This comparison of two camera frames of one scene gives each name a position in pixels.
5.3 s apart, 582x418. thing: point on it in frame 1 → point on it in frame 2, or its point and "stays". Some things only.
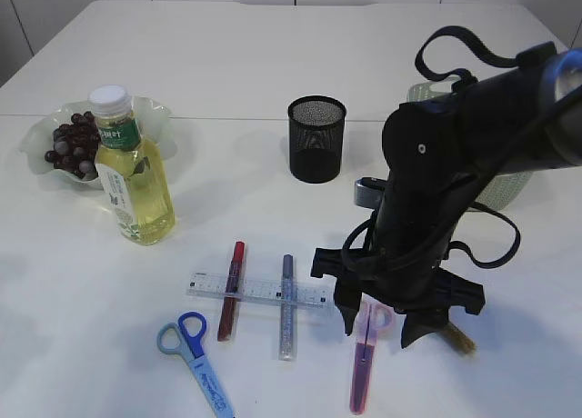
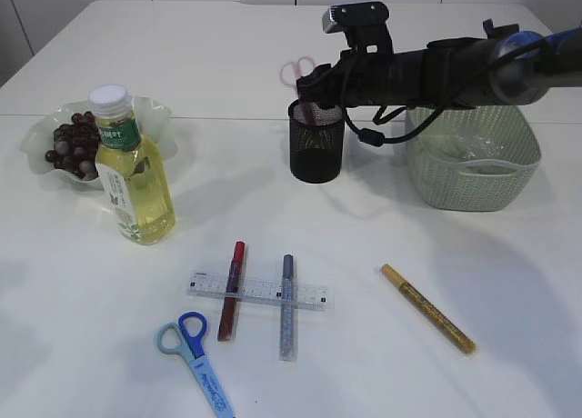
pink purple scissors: [374, 320] → [291, 71]
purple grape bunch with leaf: [75, 146] stays
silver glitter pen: [287, 310] stays
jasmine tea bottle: [134, 174] stays
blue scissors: [185, 337] stays
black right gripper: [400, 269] → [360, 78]
